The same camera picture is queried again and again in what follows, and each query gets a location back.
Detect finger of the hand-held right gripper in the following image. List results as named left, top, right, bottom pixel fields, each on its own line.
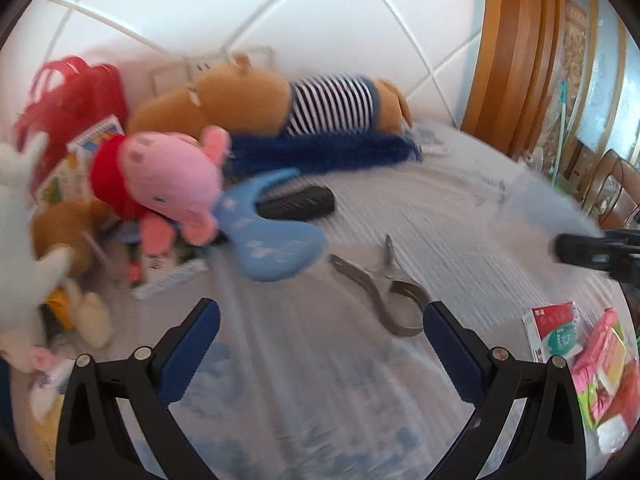
left=602, top=228, right=640, bottom=248
left=550, top=232, right=640, bottom=287

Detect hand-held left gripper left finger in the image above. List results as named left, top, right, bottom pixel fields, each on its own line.
left=55, top=297, right=222, bottom=480

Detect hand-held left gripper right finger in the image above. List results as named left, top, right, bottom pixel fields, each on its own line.
left=423, top=301, right=587, bottom=480

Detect wooden chair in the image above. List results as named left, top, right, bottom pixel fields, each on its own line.
left=581, top=148, right=640, bottom=232

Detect white red green medicine box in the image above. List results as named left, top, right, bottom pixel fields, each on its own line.
left=522, top=301, right=587, bottom=364

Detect white card box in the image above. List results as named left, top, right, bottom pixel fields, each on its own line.
left=131, top=238, right=212, bottom=302

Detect metal nippers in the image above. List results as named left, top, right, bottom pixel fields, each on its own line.
left=328, top=233, right=432, bottom=337

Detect pink snack packet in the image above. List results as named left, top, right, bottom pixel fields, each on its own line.
left=570, top=307, right=640, bottom=429

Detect green mop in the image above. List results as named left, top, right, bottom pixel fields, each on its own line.
left=549, top=79, right=572, bottom=187

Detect white blue patterned tablecloth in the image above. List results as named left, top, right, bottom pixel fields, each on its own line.
left=10, top=120, right=640, bottom=480

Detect blue moon plush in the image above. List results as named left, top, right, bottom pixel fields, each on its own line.
left=214, top=168, right=327, bottom=282

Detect white tube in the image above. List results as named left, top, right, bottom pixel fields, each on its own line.
left=27, top=359, right=77, bottom=422

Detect small yellow brown plush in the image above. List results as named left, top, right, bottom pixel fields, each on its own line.
left=29, top=199, right=117, bottom=349

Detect white tissue packet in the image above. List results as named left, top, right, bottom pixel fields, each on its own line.
left=596, top=411, right=632, bottom=454

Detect pink pig plush red dress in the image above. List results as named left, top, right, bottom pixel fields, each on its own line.
left=89, top=126, right=234, bottom=257

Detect black remote control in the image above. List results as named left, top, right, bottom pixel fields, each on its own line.
left=254, top=185, right=336, bottom=221

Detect large white plush toy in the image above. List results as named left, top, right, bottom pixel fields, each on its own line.
left=0, top=132, right=77, bottom=372

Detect colourful spiral notebook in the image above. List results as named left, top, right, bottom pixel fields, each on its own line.
left=66, top=114, right=127, bottom=157

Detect blue feather duster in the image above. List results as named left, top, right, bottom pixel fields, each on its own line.
left=227, top=132, right=424, bottom=179

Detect brown bear plush striped shirt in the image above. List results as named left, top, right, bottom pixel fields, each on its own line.
left=127, top=54, right=414, bottom=139

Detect red plastic toy case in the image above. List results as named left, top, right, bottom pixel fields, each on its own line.
left=12, top=57, right=129, bottom=162

